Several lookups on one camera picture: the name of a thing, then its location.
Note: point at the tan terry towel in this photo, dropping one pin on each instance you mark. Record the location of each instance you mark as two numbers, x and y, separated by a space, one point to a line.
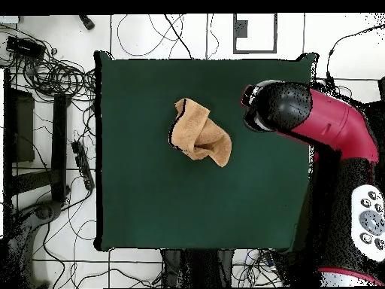
192 132

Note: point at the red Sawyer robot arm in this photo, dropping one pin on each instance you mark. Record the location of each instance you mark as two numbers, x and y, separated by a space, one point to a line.
331 126

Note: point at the dark green table cloth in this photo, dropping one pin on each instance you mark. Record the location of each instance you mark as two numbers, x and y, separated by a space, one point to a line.
135 180

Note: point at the small black device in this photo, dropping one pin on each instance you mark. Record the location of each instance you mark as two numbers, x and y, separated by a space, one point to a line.
87 22

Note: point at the black power strip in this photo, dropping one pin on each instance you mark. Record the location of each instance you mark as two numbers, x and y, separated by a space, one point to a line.
82 165

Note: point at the black adapter box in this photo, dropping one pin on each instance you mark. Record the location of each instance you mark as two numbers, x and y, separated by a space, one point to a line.
24 47

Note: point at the grey tripod base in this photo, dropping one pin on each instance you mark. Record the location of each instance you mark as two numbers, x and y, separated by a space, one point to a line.
45 210

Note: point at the grey rectangular floor frame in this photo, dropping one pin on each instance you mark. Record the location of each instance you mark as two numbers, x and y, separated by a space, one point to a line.
255 51

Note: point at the black pedestal stand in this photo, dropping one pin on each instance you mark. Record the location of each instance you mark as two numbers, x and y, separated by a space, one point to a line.
198 268

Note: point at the black beam stand frame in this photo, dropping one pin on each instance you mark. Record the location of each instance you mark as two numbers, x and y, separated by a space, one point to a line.
58 144

